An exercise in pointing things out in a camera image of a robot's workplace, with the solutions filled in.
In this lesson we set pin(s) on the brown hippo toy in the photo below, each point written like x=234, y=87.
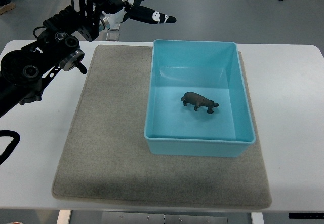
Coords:
x=199, y=101

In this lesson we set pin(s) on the lower floor outlet cover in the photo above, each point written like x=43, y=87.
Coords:
x=112, y=36

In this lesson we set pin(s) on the grey felt mat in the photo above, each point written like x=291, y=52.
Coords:
x=106, y=157

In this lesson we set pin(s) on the blue plastic box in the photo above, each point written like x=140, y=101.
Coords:
x=213, y=70

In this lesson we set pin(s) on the black table control panel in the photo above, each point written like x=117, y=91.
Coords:
x=306, y=215

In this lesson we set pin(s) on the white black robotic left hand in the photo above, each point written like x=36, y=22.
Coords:
x=133, y=9

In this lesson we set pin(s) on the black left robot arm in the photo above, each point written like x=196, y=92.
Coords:
x=25, y=73

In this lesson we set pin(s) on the metal table frame plate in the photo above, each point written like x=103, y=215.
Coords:
x=123, y=217

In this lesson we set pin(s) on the tan shoe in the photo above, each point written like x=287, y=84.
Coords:
x=7, y=7

